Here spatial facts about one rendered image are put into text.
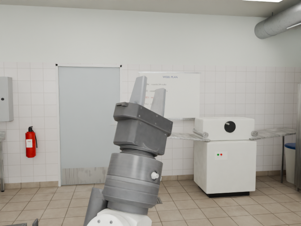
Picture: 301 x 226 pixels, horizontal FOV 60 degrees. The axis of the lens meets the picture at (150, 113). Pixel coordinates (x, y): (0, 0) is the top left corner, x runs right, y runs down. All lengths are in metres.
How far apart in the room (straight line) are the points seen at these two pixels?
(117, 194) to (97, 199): 0.06
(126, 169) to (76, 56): 4.29
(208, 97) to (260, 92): 1.04
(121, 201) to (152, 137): 0.11
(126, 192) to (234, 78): 4.79
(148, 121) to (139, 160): 0.07
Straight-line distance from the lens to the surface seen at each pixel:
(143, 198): 0.40
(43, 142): 4.77
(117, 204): 0.41
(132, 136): 0.41
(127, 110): 0.41
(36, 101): 4.73
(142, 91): 0.44
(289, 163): 5.35
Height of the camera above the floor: 1.57
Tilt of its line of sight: 4 degrees down
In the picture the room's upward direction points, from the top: straight up
